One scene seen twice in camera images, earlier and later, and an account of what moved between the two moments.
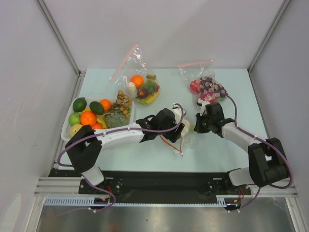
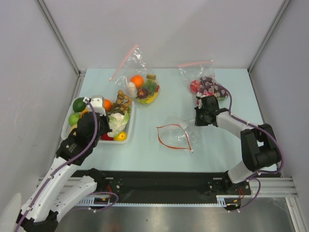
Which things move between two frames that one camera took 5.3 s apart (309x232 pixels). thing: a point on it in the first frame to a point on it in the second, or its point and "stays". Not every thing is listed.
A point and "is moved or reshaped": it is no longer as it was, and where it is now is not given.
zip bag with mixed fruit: x=137 y=80 stays
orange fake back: x=106 y=104 stays
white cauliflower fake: x=187 y=127 to x=117 y=123
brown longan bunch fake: x=123 y=102 stays
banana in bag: x=150 y=99 stays
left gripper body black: x=171 y=135 to x=104 y=126
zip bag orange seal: x=187 y=138 is moved or reshaped
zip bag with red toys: x=201 y=76 stays
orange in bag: x=138 y=80 stays
